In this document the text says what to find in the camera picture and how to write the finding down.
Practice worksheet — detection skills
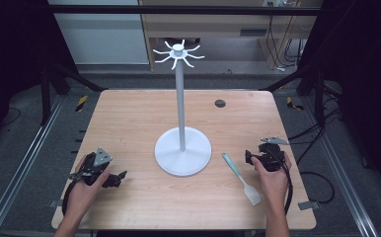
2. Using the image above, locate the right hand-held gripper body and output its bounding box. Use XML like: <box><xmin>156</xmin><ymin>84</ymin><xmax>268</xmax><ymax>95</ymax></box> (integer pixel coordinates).
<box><xmin>250</xmin><ymin>135</ymin><xmax>291</xmax><ymax>173</ymax></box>

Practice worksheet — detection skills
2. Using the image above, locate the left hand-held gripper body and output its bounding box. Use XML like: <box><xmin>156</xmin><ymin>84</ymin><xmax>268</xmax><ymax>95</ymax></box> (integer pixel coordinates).
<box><xmin>69</xmin><ymin>146</ymin><xmax>114</xmax><ymax>187</ymax></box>

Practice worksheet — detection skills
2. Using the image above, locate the person's right hand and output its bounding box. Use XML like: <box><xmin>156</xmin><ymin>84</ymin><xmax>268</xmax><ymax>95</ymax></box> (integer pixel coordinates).
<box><xmin>250</xmin><ymin>151</ymin><xmax>293</xmax><ymax>212</ymax></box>

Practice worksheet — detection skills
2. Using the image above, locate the person's left hand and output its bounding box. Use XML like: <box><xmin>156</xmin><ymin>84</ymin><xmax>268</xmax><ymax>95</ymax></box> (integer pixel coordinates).
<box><xmin>66</xmin><ymin>157</ymin><xmax>112</xmax><ymax>219</ymax></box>

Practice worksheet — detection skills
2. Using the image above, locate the white hook stand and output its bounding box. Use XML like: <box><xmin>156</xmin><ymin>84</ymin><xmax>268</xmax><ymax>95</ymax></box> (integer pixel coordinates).
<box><xmin>152</xmin><ymin>39</ymin><xmax>213</xmax><ymax>178</ymax></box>

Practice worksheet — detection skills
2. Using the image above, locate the black metal stand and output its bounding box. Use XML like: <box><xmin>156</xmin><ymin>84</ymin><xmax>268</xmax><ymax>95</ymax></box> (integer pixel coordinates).
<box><xmin>262</xmin><ymin>60</ymin><xmax>328</xmax><ymax>127</ymax></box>
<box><xmin>39</xmin><ymin>62</ymin><xmax>109</xmax><ymax>126</ymax></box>

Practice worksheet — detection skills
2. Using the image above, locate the white cabinet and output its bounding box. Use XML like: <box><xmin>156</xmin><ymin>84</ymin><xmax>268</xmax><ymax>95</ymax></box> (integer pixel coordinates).
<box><xmin>47</xmin><ymin>0</ymin><xmax>150</xmax><ymax>65</ymax></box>

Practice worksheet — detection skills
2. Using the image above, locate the teal handled white spatula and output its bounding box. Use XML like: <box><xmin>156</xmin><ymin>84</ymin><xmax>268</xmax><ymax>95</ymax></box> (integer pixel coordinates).
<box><xmin>221</xmin><ymin>151</ymin><xmax>263</xmax><ymax>207</ymax></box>

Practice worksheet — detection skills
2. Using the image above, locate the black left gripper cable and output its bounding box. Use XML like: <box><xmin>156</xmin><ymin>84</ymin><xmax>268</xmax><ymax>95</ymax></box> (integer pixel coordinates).
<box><xmin>61</xmin><ymin>176</ymin><xmax>81</xmax><ymax>217</ymax></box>

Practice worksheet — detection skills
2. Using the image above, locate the yellow-handled tool right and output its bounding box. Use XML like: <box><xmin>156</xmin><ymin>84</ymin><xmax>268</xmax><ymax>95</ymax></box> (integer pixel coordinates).
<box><xmin>285</xmin><ymin>96</ymin><xmax>305</xmax><ymax>112</ymax></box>

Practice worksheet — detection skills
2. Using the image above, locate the yellow-handled tool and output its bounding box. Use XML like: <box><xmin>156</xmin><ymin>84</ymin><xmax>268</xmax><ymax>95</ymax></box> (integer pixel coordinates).
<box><xmin>74</xmin><ymin>95</ymin><xmax>90</xmax><ymax>113</ymax></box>
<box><xmin>285</xmin><ymin>96</ymin><xmax>305</xmax><ymax>112</ymax></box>

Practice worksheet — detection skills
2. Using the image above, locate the black floor cable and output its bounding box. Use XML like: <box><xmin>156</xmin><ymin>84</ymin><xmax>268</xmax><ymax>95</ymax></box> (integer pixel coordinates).
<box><xmin>288</xmin><ymin>95</ymin><xmax>344</xmax><ymax>205</ymax></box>

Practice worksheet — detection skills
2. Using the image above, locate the yellow-handled tool left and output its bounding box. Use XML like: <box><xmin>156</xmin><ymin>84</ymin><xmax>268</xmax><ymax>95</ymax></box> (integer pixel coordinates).
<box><xmin>74</xmin><ymin>95</ymin><xmax>90</xmax><ymax>113</ymax></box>

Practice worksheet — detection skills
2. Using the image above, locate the aluminium floor rail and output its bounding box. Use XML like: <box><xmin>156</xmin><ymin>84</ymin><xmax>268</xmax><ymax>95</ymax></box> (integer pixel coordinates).
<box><xmin>0</xmin><ymin>95</ymin><xmax>66</xmax><ymax>237</ymax></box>
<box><xmin>301</xmin><ymin>97</ymin><xmax>380</xmax><ymax>237</ymax></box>

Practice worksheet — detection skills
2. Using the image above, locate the bundle of hanging cables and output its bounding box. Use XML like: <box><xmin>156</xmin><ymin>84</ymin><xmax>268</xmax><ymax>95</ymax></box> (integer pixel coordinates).
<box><xmin>265</xmin><ymin>14</ymin><xmax>308</xmax><ymax>72</ymax></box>

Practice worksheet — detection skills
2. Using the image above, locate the black horizontal frame bar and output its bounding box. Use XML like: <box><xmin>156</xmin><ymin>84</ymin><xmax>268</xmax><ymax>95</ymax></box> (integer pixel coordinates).
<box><xmin>46</xmin><ymin>4</ymin><xmax>323</xmax><ymax>17</ymax></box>

